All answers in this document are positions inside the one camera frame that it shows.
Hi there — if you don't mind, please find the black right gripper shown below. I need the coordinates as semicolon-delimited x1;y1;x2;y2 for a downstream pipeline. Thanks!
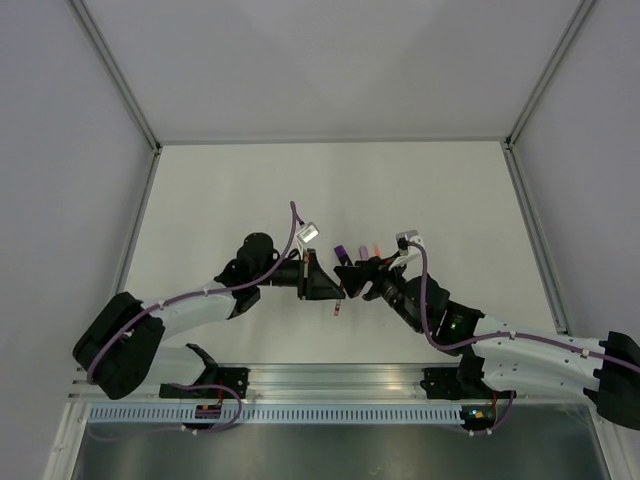
333;252;424;333

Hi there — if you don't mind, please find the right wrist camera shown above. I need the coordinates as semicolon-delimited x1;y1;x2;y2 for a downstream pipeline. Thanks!
390;230;425;269

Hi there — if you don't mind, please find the white slotted cable duct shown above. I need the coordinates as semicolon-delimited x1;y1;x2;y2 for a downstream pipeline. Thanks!
88;402;463;425

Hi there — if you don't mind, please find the red gel pen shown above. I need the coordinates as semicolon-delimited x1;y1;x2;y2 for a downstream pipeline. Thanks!
334;280;346;317

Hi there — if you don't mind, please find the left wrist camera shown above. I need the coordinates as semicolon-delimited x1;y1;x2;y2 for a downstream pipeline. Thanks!
295;222;319;253

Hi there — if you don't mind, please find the pink highlighter pen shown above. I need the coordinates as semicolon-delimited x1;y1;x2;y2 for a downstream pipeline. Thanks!
359;245;369;261

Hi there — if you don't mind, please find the aluminium mounting rail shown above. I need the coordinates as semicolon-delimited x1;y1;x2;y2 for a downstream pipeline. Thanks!
66;364;586;403

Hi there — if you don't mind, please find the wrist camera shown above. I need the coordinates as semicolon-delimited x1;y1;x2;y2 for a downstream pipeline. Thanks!
295;222;319;253
390;230;425;269

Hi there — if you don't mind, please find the black purple-tip highlighter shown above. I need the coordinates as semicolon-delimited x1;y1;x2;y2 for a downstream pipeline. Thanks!
334;245;352;266

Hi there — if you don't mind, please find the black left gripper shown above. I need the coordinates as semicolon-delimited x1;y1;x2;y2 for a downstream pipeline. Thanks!
255;249;345;302

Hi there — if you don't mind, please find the right aluminium frame post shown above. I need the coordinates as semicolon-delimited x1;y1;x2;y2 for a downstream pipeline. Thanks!
503;0;599;150

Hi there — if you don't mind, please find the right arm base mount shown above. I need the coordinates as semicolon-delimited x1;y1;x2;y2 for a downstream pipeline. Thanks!
420;354;493;400

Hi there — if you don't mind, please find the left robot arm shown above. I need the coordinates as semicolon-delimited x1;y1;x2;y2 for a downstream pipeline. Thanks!
72;233;345;400

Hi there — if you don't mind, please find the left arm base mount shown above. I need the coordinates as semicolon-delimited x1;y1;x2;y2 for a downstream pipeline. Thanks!
159;343;251;402

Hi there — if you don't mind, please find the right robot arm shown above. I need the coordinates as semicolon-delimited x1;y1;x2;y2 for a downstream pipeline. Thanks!
334;257;639;430

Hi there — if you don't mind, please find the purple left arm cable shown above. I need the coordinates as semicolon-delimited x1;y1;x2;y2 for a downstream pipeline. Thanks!
87;200;306;385

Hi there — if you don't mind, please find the aluminium frame post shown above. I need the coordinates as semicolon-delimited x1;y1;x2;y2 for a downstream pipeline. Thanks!
503;0;599;150
67;0;162;153

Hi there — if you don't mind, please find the left aluminium frame post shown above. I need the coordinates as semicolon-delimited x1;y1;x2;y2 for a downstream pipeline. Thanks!
67;0;162;153

